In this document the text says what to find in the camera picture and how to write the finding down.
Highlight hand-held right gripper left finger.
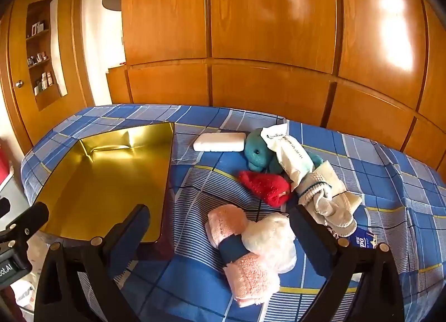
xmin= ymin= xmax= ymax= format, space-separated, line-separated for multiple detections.
xmin=34 ymin=204 xmax=151 ymax=322

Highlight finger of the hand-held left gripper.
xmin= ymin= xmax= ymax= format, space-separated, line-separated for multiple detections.
xmin=0 ymin=201 xmax=50 ymax=245

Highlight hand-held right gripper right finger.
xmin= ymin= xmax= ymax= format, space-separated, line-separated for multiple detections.
xmin=289 ymin=204 xmax=406 ymax=322

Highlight white fluffy plush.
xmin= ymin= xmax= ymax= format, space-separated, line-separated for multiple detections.
xmin=242 ymin=216 xmax=297 ymax=274

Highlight pink towel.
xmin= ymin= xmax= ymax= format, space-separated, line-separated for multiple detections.
xmin=205 ymin=204 xmax=281 ymax=309

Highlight maroon box with gold inside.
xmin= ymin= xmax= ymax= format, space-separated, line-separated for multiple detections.
xmin=26 ymin=121 xmax=175 ymax=245

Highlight teal plush bear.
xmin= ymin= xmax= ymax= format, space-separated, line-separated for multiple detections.
xmin=243 ymin=128 xmax=324 ymax=174

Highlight cream mesh cloth roll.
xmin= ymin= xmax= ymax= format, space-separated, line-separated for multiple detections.
xmin=297 ymin=173 xmax=358 ymax=238

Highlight blue tissue packet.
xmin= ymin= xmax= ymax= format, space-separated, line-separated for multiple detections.
xmin=349 ymin=227 xmax=379 ymax=249

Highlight red cloth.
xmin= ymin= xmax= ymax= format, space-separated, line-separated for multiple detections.
xmin=0 ymin=139 xmax=12 ymax=185

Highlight red plush lips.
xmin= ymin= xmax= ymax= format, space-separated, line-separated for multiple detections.
xmin=239 ymin=170 xmax=292 ymax=208

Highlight white wet wipes packet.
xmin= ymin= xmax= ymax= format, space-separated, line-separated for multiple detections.
xmin=261 ymin=123 xmax=314 ymax=191

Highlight wooden door with shelf niche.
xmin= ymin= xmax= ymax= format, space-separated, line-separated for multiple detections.
xmin=0 ymin=0 xmax=95 ymax=155

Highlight blue plaid bedsheet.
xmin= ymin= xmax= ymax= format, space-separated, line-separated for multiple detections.
xmin=20 ymin=104 xmax=446 ymax=322

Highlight wooden shelf with bottles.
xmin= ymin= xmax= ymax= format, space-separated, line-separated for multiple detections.
xmin=27 ymin=21 xmax=54 ymax=96

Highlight wooden wardrobe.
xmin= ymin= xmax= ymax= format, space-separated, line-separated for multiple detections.
xmin=106 ymin=0 xmax=446 ymax=171

